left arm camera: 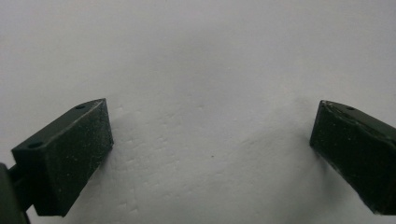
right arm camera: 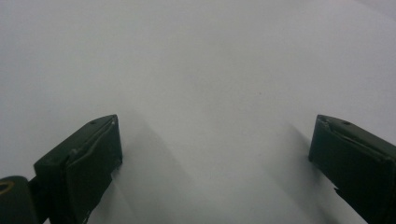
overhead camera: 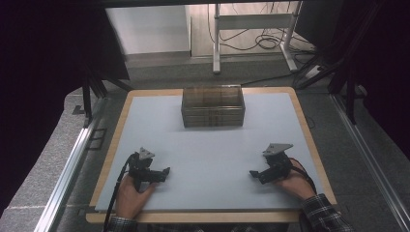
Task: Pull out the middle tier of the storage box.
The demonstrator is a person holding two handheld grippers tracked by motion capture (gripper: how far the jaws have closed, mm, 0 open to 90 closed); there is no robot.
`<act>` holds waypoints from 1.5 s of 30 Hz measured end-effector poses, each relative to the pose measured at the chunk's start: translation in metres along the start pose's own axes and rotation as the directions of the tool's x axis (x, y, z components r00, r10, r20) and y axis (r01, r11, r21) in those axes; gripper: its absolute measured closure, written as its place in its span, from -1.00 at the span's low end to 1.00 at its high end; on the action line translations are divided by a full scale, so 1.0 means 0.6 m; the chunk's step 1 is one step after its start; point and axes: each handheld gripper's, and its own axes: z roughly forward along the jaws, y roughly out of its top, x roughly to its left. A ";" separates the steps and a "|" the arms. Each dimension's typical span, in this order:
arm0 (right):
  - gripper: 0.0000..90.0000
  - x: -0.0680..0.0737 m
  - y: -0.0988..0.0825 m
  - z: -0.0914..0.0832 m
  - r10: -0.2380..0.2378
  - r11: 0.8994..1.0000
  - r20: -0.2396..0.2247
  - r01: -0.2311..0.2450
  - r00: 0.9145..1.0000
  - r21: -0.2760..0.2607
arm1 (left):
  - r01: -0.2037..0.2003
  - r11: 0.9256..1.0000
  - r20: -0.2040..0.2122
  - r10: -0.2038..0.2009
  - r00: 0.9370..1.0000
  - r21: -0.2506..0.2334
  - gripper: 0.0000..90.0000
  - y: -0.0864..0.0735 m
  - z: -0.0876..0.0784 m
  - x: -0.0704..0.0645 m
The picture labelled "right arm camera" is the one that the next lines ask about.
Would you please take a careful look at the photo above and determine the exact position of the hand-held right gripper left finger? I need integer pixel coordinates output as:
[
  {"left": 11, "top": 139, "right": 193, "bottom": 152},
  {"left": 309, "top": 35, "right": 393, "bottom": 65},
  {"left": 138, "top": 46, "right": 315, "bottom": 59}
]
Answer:
[{"left": 33, "top": 114, "right": 123, "bottom": 224}]

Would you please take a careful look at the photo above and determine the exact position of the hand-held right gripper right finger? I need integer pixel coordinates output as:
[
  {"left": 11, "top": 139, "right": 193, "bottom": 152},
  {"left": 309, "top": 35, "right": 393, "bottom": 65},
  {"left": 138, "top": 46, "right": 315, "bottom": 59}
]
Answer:
[{"left": 308, "top": 114, "right": 396, "bottom": 224}]

